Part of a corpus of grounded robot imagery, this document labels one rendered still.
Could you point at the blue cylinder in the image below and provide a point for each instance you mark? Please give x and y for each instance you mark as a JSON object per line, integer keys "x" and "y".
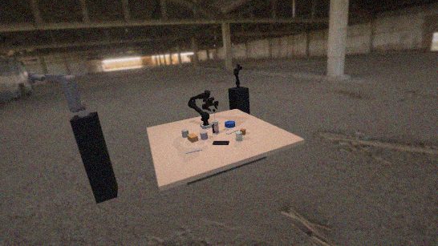
{"x": 229, "y": 124}

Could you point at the orange rectangular block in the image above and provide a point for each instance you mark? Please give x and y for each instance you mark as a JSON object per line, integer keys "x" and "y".
{"x": 192, "y": 137}

